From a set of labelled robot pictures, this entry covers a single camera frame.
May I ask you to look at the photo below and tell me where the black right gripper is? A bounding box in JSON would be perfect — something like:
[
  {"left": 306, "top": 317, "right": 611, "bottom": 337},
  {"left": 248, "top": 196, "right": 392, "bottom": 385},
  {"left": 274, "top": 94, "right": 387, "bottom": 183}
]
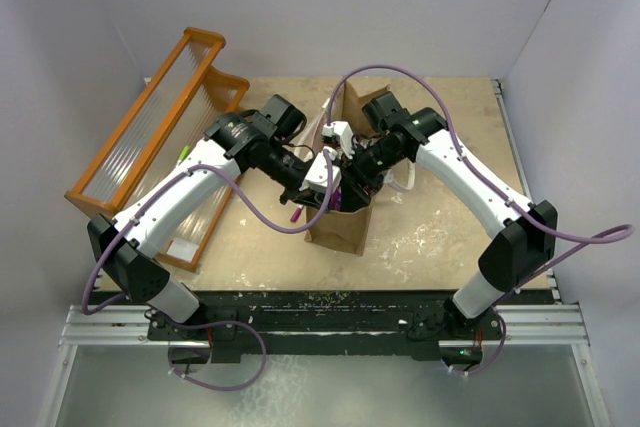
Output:
[{"left": 336, "top": 140, "right": 405, "bottom": 215}]

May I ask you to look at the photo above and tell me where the purple soda can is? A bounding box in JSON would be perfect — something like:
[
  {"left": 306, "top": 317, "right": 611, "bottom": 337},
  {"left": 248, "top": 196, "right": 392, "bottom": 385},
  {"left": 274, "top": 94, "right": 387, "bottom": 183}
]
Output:
[{"left": 328, "top": 186, "right": 343, "bottom": 212}]

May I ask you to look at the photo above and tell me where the brown canvas tote bag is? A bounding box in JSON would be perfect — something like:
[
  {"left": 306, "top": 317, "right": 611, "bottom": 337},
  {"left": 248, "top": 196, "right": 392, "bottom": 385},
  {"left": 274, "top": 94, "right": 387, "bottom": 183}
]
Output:
[{"left": 305, "top": 83, "right": 415, "bottom": 256}]

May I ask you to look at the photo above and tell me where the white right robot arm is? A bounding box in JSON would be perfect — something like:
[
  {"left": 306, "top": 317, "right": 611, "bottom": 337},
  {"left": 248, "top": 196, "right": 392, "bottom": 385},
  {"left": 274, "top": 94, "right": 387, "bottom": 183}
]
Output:
[{"left": 322, "top": 92, "right": 558, "bottom": 338}]

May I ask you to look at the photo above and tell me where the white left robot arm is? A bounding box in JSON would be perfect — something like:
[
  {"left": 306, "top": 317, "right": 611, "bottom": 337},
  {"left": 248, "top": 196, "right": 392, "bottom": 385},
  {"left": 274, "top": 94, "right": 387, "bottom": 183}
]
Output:
[{"left": 81, "top": 95, "right": 339, "bottom": 339}]

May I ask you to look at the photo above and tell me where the small purple marker pen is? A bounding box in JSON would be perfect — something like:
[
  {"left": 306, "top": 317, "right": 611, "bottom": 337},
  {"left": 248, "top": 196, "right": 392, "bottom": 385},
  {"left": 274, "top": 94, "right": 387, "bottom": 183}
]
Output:
[{"left": 290, "top": 207, "right": 303, "bottom": 223}]

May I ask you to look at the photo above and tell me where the green marker pen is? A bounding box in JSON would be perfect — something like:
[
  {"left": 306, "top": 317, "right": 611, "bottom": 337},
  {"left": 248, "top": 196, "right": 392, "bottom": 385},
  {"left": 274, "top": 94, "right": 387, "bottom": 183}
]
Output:
[{"left": 176, "top": 146, "right": 191, "bottom": 165}]

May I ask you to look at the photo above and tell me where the orange wooden framed tray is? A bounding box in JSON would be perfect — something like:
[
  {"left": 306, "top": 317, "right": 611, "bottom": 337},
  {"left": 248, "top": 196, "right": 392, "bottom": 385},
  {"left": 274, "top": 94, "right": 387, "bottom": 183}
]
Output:
[{"left": 64, "top": 26, "right": 251, "bottom": 273}]

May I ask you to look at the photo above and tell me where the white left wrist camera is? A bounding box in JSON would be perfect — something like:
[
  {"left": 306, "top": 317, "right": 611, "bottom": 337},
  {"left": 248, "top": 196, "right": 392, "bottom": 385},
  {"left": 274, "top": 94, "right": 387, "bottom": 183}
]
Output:
[{"left": 299, "top": 147, "right": 341, "bottom": 196}]

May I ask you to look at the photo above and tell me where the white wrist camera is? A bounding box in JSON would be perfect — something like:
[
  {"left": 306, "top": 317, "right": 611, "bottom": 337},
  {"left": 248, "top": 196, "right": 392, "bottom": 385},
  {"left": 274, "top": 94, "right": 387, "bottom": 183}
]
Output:
[
  {"left": 299, "top": 147, "right": 341, "bottom": 196},
  {"left": 321, "top": 121, "right": 355, "bottom": 159}
]

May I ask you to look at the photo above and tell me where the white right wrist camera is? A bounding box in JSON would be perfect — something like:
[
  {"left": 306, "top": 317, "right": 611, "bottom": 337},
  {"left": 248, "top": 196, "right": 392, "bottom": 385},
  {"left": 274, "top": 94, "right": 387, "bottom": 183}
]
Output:
[{"left": 321, "top": 121, "right": 355, "bottom": 159}]

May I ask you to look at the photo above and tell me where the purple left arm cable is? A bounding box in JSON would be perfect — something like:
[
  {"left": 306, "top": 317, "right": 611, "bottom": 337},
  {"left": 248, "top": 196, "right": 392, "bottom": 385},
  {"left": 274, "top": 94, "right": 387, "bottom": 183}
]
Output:
[{"left": 80, "top": 149, "right": 335, "bottom": 391}]

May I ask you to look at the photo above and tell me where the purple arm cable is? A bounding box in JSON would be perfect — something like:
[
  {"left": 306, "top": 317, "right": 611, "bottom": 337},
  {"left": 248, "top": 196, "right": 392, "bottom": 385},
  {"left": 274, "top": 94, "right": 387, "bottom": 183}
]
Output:
[
  {"left": 324, "top": 64, "right": 635, "bottom": 378},
  {"left": 80, "top": 149, "right": 335, "bottom": 391}
]

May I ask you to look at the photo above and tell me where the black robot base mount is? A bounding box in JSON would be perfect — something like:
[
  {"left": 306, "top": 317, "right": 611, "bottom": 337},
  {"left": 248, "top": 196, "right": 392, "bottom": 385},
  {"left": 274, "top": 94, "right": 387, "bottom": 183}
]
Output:
[{"left": 87, "top": 289, "right": 556, "bottom": 366}]

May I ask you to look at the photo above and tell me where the aluminium front rail frame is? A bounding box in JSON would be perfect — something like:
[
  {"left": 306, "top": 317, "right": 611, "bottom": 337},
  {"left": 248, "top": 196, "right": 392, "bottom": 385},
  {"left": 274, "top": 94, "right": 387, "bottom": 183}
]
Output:
[{"left": 39, "top": 305, "right": 611, "bottom": 426}]

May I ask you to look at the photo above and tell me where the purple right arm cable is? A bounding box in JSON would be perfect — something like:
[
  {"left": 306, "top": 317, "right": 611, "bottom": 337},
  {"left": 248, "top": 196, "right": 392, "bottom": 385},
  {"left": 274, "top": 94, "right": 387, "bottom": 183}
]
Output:
[{"left": 324, "top": 64, "right": 635, "bottom": 378}]

